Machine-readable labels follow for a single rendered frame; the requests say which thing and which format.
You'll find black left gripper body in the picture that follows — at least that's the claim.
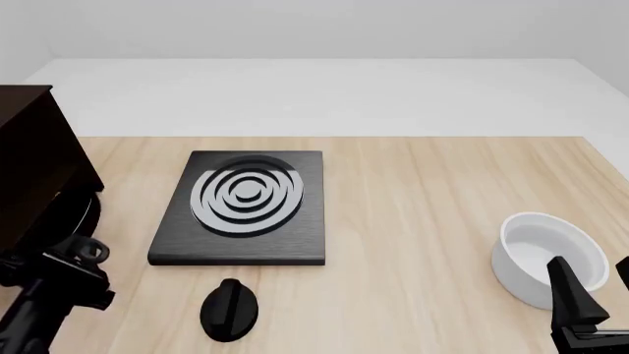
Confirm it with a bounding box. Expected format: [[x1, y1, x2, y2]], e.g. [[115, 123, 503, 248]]
[[28, 251, 117, 311]]

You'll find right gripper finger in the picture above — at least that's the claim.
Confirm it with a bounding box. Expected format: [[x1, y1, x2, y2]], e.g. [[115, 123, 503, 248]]
[[614, 255, 629, 293], [545, 255, 611, 327]]

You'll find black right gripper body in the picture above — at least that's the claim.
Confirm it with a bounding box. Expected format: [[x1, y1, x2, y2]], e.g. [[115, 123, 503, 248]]
[[549, 319, 629, 354]]

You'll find black frying pan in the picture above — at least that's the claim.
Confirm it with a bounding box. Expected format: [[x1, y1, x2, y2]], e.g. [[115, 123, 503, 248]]
[[58, 192, 103, 241]]

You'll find dark wooden cabinet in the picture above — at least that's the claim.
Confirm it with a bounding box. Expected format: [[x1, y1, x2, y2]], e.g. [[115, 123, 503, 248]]
[[0, 85, 106, 254]]

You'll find white bowl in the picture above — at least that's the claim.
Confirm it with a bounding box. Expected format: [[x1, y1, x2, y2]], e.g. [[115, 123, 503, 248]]
[[490, 210, 611, 312]]

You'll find round black stove knob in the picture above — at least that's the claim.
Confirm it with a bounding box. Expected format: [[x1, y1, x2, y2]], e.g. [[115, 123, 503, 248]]
[[199, 277, 259, 343]]

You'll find flat black stove plate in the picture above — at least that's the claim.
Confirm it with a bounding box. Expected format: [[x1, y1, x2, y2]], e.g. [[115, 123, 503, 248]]
[[147, 149, 327, 268]]

